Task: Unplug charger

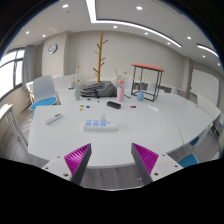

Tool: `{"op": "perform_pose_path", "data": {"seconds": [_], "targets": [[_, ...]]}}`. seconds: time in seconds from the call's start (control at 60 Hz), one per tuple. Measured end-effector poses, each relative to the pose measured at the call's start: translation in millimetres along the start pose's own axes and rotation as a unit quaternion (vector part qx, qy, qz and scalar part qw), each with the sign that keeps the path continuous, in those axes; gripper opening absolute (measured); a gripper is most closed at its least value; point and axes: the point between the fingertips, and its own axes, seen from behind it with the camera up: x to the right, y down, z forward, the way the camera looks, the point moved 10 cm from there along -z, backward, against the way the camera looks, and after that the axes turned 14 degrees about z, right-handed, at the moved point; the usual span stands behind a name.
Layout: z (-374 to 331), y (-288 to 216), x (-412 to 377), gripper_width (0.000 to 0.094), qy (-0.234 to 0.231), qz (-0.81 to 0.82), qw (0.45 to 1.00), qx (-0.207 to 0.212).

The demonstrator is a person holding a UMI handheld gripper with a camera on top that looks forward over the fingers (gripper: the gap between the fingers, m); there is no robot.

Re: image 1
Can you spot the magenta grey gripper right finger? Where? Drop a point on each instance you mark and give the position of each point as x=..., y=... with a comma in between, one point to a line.
x=145, y=160

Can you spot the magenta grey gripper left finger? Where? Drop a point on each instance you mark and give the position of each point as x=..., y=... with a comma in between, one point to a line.
x=77, y=162

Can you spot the blue chair right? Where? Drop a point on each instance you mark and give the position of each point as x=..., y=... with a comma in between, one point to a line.
x=188, y=160

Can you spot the white remote control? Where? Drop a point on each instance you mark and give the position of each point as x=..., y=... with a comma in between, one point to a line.
x=53, y=119

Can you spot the white marker on table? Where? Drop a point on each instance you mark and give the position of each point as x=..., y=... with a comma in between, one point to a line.
x=154, y=108

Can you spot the black rectangular case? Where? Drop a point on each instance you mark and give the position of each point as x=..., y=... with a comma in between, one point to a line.
x=113, y=105

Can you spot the blue vase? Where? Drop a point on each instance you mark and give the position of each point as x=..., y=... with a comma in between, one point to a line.
x=140, y=96

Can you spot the green vase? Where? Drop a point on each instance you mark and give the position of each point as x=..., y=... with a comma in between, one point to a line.
x=77, y=93

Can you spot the white chair blue seat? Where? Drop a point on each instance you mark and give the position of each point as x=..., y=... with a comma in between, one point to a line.
x=44, y=92

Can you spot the grey backpack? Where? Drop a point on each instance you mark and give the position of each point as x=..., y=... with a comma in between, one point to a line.
x=102, y=89

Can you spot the pink vase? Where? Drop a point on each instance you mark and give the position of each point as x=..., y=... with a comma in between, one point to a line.
x=120, y=94

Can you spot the grey curtain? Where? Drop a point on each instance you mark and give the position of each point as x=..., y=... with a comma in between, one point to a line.
x=27, y=66

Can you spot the wooden coat stand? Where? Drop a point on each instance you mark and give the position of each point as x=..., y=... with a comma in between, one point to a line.
x=101, y=59

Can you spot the black frame orange top stand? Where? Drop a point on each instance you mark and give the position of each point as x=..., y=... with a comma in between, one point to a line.
x=146, y=78

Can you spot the whiteboard on right wall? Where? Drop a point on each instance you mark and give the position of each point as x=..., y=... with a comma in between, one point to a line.
x=205, y=84

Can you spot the round wall clock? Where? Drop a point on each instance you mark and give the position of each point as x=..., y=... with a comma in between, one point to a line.
x=52, y=48

